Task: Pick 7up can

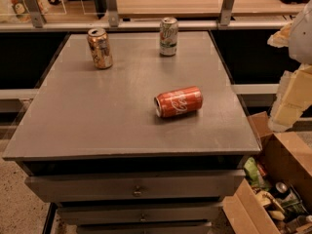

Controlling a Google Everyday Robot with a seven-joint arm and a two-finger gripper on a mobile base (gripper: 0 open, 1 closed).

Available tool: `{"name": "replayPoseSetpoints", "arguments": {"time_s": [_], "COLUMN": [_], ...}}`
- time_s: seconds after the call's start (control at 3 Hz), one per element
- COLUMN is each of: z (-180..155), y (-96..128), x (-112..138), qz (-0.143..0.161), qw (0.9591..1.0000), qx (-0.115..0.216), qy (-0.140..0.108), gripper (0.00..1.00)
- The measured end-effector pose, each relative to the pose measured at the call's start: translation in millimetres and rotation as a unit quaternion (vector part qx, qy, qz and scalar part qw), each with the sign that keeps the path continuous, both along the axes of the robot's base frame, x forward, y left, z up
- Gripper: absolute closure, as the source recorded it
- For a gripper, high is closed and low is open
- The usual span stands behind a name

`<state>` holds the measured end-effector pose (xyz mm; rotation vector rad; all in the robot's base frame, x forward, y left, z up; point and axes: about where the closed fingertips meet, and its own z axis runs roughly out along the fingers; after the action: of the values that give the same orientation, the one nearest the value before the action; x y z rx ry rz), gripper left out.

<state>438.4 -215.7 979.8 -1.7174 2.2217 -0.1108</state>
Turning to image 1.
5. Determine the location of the grey drawer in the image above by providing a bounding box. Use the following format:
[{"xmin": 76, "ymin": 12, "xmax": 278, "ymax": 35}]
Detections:
[
  {"xmin": 77, "ymin": 221, "xmax": 212, "ymax": 234},
  {"xmin": 58, "ymin": 202, "xmax": 222, "ymax": 225},
  {"xmin": 25, "ymin": 170, "xmax": 244, "ymax": 203}
]

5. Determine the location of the white green 7up can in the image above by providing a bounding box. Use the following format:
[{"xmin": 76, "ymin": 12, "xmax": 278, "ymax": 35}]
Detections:
[{"xmin": 160, "ymin": 17, "xmax": 178, "ymax": 57}]

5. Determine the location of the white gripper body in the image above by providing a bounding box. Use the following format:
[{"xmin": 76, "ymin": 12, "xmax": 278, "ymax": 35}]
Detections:
[{"xmin": 289, "ymin": 0, "xmax": 312, "ymax": 64}]

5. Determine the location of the grey metal bracket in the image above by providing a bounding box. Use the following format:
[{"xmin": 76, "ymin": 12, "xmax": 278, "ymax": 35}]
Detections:
[
  {"xmin": 218, "ymin": 0, "xmax": 235, "ymax": 26},
  {"xmin": 105, "ymin": 0, "xmax": 120, "ymax": 27},
  {"xmin": 24, "ymin": 0, "xmax": 46, "ymax": 28}
]

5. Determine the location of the red Coca-Cola can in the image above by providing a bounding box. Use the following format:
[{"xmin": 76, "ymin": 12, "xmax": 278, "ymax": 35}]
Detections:
[{"xmin": 154, "ymin": 86, "xmax": 203, "ymax": 118}]

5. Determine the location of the gold brown soda can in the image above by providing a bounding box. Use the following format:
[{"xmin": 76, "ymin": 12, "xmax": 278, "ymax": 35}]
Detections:
[{"xmin": 87, "ymin": 28, "xmax": 113, "ymax": 69}]

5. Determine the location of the bottom grey drawer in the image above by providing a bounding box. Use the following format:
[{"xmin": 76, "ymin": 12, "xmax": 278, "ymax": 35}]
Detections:
[{"xmin": 77, "ymin": 221, "xmax": 212, "ymax": 234}]

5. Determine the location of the middle grey metal bracket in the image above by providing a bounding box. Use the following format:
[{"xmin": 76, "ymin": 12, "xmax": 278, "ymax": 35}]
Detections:
[{"xmin": 105, "ymin": 0, "xmax": 120, "ymax": 27}]

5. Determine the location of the top grey drawer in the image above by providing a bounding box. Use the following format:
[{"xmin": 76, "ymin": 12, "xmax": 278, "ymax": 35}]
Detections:
[{"xmin": 25, "ymin": 170, "xmax": 244, "ymax": 203}]

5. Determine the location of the open cardboard box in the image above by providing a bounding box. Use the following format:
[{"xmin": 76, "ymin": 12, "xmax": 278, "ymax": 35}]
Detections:
[{"xmin": 223, "ymin": 112, "xmax": 312, "ymax": 234}]

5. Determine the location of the right grey metal bracket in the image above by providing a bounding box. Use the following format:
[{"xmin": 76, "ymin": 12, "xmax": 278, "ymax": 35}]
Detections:
[{"xmin": 218, "ymin": 0, "xmax": 235, "ymax": 26}]

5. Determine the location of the left grey metal bracket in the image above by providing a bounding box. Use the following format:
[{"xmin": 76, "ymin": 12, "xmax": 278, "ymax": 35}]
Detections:
[{"xmin": 24, "ymin": 0, "xmax": 46, "ymax": 28}]

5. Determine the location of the wooden desk top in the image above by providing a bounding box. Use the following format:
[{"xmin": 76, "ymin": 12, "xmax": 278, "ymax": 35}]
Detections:
[{"xmin": 117, "ymin": 0, "xmax": 304, "ymax": 18}]

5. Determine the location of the green snack bag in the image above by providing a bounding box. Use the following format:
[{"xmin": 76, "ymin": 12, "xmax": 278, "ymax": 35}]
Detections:
[{"xmin": 244, "ymin": 157, "xmax": 270, "ymax": 191}]

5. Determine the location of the orange printed package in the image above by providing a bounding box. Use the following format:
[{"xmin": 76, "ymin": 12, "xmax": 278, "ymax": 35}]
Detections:
[{"xmin": 0, "ymin": 0, "xmax": 47, "ymax": 21}]

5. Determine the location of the dark can in box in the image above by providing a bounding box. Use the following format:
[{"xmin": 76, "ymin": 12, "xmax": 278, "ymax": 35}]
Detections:
[{"xmin": 272, "ymin": 182, "xmax": 291, "ymax": 199}]

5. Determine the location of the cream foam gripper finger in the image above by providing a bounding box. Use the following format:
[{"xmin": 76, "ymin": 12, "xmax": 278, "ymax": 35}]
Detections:
[
  {"xmin": 268, "ymin": 64, "xmax": 312, "ymax": 132},
  {"xmin": 267, "ymin": 22, "xmax": 292, "ymax": 48}
]

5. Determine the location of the grey drawer cabinet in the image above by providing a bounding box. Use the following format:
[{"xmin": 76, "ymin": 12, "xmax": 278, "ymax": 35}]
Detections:
[{"xmin": 2, "ymin": 31, "xmax": 262, "ymax": 234}]

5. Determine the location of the middle grey drawer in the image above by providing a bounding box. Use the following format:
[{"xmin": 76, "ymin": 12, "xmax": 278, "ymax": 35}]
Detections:
[{"xmin": 58, "ymin": 202, "xmax": 222, "ymax": 225}]

